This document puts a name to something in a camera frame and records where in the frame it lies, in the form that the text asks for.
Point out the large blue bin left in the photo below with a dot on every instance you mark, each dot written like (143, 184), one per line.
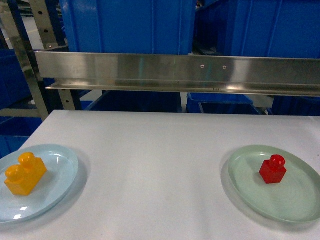
(129, 26)

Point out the large blue bin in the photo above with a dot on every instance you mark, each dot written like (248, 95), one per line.
(260, 28)
(129, 26)

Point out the large blue bin right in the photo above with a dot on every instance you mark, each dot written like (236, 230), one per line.
(260, 28)

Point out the stainless steel shelf rail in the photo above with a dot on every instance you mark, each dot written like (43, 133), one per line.
(180, 73)

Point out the light green plate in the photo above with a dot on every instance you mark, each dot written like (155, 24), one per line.
(296, 199)

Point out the light blue plate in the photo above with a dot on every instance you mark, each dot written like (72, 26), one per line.
(62, 168)

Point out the yellow two-stud toy block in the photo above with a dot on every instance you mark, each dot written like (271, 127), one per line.
(23, 177)

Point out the red one-stud toy block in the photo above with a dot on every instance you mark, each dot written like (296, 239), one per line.
(273, 169)

